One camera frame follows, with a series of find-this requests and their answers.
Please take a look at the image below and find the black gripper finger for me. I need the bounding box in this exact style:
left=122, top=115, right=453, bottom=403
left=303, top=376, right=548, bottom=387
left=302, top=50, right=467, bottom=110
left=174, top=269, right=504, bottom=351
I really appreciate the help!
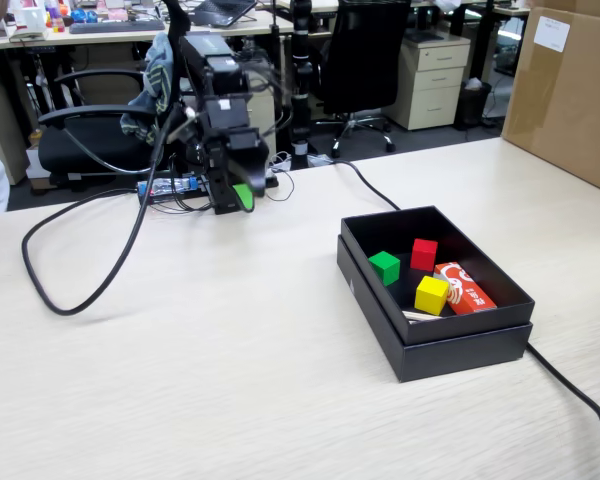
left=206, top=141, right=245, bottom=217
left=228, top=143, right=271, bottom=213

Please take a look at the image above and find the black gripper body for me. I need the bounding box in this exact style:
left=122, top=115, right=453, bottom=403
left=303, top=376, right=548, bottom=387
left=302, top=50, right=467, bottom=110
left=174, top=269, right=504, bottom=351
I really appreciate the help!
left=198, top=96, right=262, bottom=157

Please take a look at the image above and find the green wooden cube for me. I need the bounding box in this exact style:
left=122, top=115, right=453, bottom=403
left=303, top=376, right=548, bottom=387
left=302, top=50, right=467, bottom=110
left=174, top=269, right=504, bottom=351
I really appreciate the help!
left=368, top=250, right=402, bottom=287

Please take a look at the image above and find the black cardboard box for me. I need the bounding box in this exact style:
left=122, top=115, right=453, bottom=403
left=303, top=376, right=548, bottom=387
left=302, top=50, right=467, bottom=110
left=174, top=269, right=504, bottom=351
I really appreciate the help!
left=336, top=204, right=536, bottom=384

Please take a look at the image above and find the large brown cardboard box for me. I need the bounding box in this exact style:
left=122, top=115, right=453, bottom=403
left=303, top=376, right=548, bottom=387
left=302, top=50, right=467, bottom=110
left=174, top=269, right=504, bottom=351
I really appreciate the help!
left=500, top=0, right=600, bottom=199

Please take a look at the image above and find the beige drawer cabinet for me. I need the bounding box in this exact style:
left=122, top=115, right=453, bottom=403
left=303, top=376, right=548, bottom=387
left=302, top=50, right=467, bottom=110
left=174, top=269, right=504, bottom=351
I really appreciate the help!
left=244, top=54, right=277, bottom=154
left=382, top=34, right=472, bottom=132

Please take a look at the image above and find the blue controller board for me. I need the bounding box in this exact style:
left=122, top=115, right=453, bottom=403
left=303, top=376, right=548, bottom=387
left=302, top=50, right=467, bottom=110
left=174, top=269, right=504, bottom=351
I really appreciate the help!
left=137, top=174, right=201, bottom=202

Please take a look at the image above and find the blue striped cloth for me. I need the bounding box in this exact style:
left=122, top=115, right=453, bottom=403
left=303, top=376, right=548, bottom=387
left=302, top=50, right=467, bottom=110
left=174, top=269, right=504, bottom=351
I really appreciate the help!
left=119, top=32, right=174, bottom=146

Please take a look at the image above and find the black vertical pole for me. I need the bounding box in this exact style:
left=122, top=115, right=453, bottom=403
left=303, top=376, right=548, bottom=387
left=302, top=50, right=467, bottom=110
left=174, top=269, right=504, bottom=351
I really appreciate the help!
left=288, top=0, right=314, bottom=171

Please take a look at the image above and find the black laptop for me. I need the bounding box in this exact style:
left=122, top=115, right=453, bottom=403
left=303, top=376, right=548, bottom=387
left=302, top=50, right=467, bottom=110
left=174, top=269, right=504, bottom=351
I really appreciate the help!
left=187, top=0, right=259, bottom=29

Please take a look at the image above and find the long beige office desk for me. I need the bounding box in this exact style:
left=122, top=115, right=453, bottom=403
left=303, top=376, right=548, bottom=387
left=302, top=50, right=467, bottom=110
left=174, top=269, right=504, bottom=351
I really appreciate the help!
left=0, top=8, right=341, bottom=52

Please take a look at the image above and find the black armrest office chair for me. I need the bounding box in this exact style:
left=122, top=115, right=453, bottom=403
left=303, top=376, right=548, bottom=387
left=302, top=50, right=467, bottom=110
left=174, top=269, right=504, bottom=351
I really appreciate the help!
left=37, top=0, right=191, bottom=182

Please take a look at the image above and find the black keyboard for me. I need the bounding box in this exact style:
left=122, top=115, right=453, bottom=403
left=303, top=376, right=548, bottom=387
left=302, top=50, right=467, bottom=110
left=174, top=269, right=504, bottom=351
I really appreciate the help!
left=68, top=19, right=166, bottom=35

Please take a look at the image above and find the black mesh office chair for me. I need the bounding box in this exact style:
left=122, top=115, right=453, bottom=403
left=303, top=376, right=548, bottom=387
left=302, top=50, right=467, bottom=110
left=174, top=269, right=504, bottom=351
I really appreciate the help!
left=312, top=0, right=414, bottom=159

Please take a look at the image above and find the red wooden cube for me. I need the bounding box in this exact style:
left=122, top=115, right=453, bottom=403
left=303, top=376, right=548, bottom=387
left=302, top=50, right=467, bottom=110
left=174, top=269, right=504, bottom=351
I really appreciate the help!
left=409, top=238, right=439, bottom=273

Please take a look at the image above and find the yellow wooden cube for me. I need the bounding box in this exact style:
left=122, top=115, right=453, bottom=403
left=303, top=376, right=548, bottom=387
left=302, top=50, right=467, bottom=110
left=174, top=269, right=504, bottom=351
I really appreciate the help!
left=413, top=275, right=451, bottom=317

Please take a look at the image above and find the light wooden stick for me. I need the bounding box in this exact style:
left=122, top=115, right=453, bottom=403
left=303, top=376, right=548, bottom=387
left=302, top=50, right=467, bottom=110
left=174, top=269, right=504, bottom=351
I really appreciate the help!
left=402, top=310, right=444, bottom=324

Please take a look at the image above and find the black trash bin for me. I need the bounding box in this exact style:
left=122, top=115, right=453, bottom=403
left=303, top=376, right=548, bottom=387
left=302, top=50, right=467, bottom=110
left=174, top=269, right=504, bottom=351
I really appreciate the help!
left=454, top=79, right=494, bottom=131

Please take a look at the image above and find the orange printed carton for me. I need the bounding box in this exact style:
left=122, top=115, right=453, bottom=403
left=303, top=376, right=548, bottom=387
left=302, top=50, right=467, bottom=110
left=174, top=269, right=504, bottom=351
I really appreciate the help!
left=433, top=261, right=498, bottom=317

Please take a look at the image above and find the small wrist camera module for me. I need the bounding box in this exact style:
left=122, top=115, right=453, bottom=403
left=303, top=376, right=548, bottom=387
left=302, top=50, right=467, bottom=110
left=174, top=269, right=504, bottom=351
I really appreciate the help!
left=179, top=105, right=206, bottom=132

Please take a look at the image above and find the thick black looped cable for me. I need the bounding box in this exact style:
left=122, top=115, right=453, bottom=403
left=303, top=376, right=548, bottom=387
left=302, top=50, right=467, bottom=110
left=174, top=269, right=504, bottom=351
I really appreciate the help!
left=20, top=104, right=189, bottom=317

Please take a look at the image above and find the thick black long cable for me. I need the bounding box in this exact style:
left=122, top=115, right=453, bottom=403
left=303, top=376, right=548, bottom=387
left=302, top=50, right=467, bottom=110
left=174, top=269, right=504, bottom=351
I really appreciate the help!
left=324, top=158, right=600, bottom=480

